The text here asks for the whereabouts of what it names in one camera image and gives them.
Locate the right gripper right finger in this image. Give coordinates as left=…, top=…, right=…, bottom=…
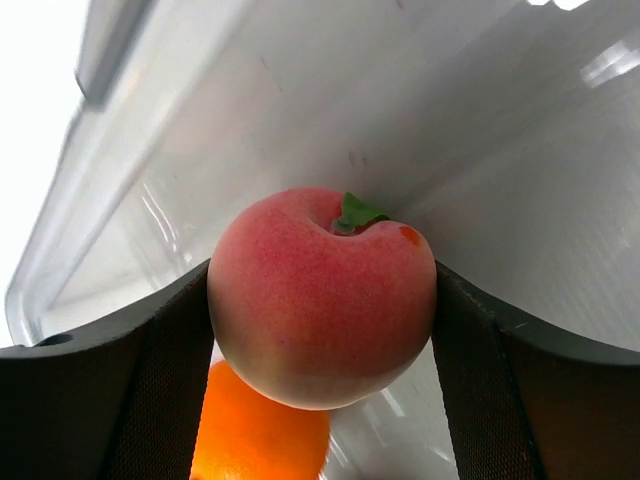
left=432, top=266, right=639, bottom=479

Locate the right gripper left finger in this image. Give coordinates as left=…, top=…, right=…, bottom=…
left=1, top=265, right=214, bottom=479

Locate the peach fruit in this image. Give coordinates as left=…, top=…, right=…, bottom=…
left=207, top=187, right=436, bottom=410

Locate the orange fruit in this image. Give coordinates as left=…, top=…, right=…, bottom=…
left=190, top=360, right=330, bottom=480

